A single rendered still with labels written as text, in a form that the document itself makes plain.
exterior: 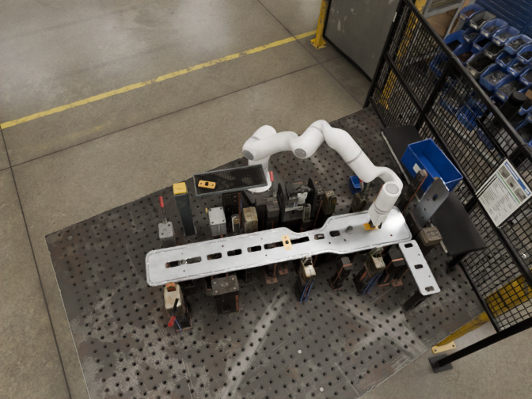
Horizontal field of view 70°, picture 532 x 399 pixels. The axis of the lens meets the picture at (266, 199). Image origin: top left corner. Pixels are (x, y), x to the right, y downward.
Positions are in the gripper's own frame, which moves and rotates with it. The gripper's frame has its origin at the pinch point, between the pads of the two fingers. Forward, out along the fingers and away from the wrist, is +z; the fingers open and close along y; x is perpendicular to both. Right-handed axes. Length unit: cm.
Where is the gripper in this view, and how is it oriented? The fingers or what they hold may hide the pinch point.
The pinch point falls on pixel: (373, 223)
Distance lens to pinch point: 207.3
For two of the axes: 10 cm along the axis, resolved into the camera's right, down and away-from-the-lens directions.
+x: 9.7, -1.6, 1.6
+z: -0.5, 5.6, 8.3
